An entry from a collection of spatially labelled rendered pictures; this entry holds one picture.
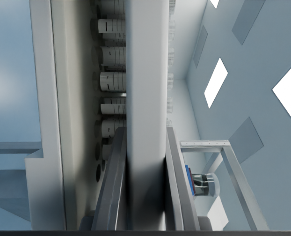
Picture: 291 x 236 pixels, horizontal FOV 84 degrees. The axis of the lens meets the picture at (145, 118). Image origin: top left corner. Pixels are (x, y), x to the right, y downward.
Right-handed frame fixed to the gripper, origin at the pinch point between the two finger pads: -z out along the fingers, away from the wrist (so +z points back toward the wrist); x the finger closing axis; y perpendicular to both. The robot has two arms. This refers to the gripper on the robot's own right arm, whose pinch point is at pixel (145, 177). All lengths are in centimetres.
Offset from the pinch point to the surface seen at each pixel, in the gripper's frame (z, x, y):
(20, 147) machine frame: -65, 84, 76
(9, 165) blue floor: -67, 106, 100
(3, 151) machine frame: -64, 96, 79
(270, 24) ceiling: -261, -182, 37
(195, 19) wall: -571, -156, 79
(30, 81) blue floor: -131, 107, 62
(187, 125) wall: -393, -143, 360
